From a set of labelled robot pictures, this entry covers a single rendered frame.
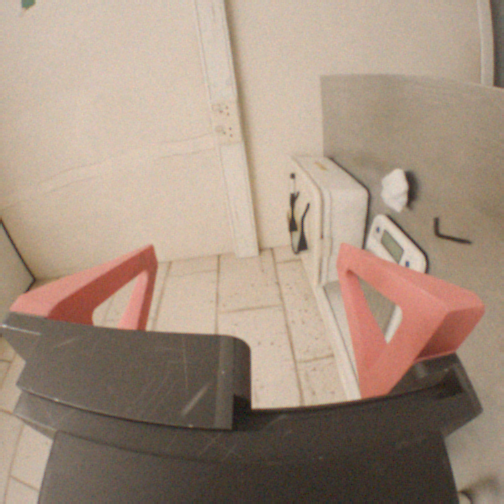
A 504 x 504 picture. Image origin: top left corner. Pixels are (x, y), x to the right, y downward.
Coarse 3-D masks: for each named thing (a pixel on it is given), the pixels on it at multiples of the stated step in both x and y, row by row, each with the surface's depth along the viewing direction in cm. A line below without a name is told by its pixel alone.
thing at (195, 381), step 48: (48, 288) 6; (96, 288) 8; (144, 288) 12; (48, 336) 5; (96, 336) 5; (144, 336) 5; (192, 336) 5; (48, 384) 4; (96, 384) 4; (144, 384) 4; (192, 384) 4; (240, 384) 4
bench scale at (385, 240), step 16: (384, 224) 49; (368, 240) 56; (384, 240) 49; (400, 240) 44; (384, 256) 49; (400, 256) 44; (416, 256) 39; (368, 288) 56; (368, 304) 57; (384, 304) 48; (384, 320) 49; (400, 320) 46; (384, 336) 52
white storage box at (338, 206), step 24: (288, 168) 87; (312, 168) 73; (336, 168) 73; (312, 192) 59; (336, 192) 58; (360, 192) 59; (312, 216) 64; (336, 216) 61; (360, 216) 61; (312, 240) 68; (336, 240) 65; (360, 240) 66; (312, 264) 72
